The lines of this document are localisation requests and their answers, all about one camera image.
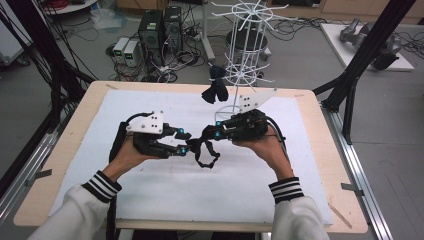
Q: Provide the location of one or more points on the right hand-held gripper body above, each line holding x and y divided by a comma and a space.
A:
248, 125

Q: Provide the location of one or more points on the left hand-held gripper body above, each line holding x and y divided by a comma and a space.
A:
146, 125

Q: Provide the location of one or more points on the black bow tie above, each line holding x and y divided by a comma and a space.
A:
203, 160

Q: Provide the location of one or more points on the person's right hand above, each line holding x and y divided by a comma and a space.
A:
270, 150

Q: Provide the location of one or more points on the person's left hand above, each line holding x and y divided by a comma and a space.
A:
123, 160

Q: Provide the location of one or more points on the white foam mat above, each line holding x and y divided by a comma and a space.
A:
186, 190

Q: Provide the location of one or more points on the light wooden table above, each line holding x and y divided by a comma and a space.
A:
320, 140

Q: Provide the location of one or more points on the grey power supply unit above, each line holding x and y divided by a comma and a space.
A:
131, 53
120, 46

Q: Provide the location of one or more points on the black round stool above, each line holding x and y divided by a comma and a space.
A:
258, 40

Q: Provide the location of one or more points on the black computer tower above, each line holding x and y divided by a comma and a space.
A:
151, 33
172, 26

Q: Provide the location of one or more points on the white platform board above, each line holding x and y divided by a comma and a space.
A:
336, 43

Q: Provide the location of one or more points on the thin wooden stick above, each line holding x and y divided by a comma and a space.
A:
340, 216

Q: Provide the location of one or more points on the grey robot part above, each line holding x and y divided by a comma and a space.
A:
386, 46

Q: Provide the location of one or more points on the grey metal bracket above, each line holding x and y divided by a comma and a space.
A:
40, 175
351, 189

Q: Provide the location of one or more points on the black metal frame post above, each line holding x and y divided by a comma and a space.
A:
366, 53
40, 66

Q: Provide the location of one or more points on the aluminium floor rail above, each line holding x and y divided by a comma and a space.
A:
360, 173
26, 166

